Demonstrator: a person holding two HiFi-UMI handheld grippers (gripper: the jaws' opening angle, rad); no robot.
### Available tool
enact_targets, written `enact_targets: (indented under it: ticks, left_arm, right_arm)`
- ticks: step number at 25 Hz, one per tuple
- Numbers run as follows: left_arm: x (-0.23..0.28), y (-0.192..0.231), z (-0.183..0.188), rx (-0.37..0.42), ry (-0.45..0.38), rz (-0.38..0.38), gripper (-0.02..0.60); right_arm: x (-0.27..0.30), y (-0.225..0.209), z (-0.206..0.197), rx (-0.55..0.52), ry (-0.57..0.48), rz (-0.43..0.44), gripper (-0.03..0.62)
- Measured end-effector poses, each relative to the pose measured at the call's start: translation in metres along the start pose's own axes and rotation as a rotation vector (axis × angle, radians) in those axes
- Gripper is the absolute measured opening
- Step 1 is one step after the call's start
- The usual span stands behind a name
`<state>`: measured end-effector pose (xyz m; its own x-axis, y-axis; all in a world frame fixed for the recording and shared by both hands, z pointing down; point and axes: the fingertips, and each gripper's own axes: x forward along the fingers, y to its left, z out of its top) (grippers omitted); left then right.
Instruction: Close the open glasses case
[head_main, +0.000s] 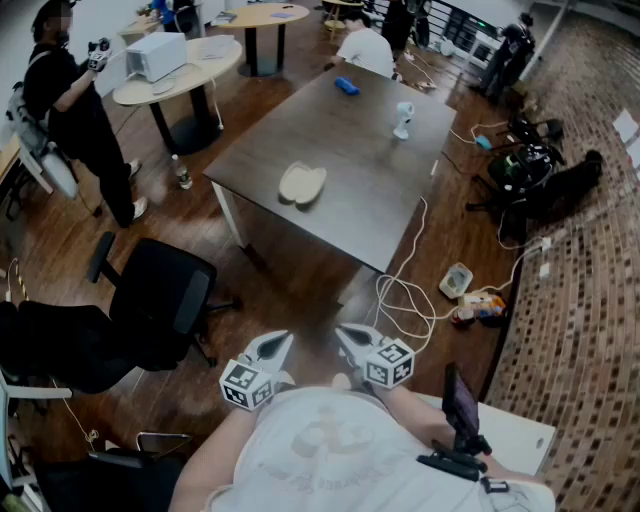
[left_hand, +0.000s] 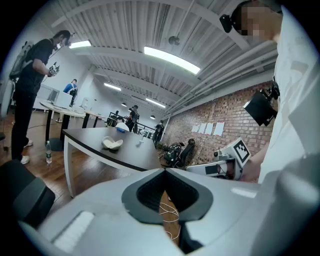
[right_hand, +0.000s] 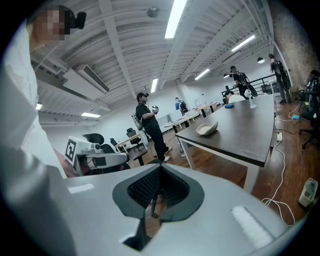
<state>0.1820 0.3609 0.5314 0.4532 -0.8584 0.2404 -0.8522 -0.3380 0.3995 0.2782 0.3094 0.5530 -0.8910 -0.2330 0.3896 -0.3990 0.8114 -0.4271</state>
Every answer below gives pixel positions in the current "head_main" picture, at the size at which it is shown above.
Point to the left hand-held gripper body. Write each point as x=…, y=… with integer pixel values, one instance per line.
x=247, y=385

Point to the white paper sheet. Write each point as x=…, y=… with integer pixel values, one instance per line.
x=626, y=124

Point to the black duffel bag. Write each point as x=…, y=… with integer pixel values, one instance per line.
x=575, y=182

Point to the white table leg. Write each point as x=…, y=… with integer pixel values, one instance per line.
x=230, y=215

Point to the pile of snack packets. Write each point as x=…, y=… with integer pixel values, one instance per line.
x=480, y=307

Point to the black phone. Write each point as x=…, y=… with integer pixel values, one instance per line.
x=462, y=400

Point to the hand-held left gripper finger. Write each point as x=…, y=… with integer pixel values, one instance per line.
x=265, y=341
x=284, y=357

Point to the white shelf unit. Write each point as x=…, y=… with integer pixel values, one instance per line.
x=510, y=435

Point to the person's left forearm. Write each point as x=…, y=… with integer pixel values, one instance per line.
x=215, y=460

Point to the black chair chrome armrest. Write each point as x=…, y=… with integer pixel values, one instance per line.
x=110, y=480

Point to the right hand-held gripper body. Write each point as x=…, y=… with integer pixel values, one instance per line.
x=390, y=367

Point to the white power adapter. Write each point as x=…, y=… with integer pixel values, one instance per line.
x=544, y=270
x=546, y=243

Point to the black office chair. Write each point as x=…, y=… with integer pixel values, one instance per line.
x=160, y=285

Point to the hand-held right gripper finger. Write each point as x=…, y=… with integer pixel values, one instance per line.
x=352, y=355
x=367, y=333

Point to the black backpack green trim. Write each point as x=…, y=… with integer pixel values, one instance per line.
x=522, y=167

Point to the black clamp phone mount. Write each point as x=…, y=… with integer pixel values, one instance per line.
x=457, y=460

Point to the blue object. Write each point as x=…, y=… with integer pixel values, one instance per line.
x=347, y=85

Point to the person's right forearm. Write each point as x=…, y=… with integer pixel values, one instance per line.
x=415, y=415

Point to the person's right hand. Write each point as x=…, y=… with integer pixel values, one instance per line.
x=342, y=381

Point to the clear water bottle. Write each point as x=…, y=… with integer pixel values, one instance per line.
x=182, y=175

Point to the white padded chair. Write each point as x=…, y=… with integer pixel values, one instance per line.
x=57, y=172

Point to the person's white shirt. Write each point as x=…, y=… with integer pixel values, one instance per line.
x=340, y=460

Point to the small blue floor device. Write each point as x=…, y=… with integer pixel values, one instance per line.
x=483, y=142

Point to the white box appliance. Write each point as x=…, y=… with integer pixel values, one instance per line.
x=157, y=56

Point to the white camera on stand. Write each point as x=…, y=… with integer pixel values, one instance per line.
x=404, y=120

